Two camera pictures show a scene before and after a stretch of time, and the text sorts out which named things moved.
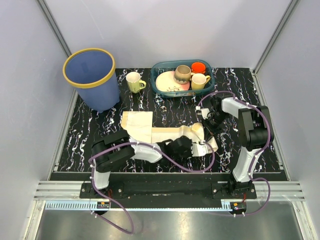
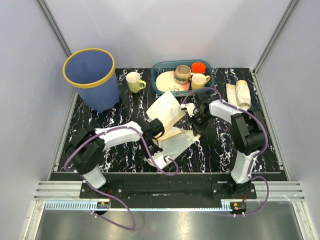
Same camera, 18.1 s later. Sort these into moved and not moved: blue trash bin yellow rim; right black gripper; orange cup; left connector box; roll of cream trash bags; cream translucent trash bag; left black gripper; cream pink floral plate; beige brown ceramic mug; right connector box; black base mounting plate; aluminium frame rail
Moved: left black gripper; roll of cream trash bags; cream translucent trash bag; right black gripper
Not moved: left connector box; black base mounting plate; cream pink floral plate; beige brown ceramic mug; orange cup; aluminium frame rail; right connector box; blue trash bin yellow rim
